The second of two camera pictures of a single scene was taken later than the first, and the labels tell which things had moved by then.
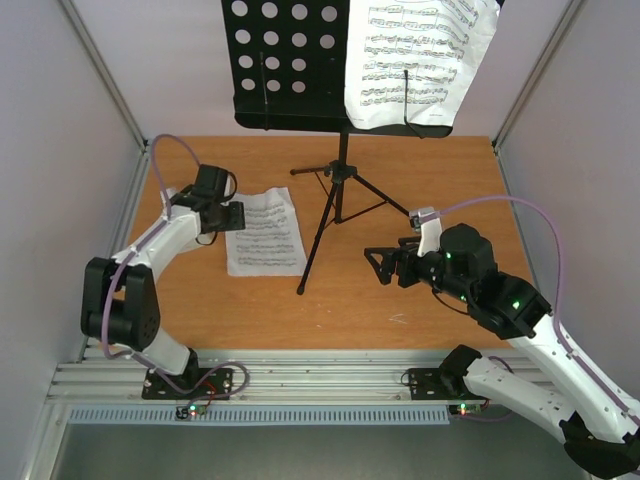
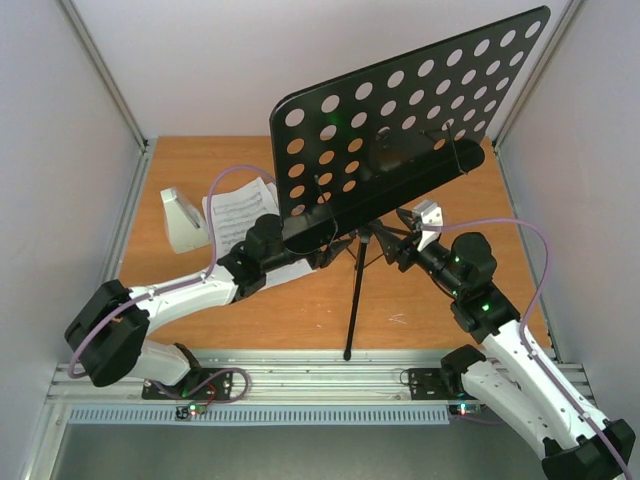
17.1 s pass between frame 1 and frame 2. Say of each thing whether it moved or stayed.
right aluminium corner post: stayed
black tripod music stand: moved
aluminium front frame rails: stayed
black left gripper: moved
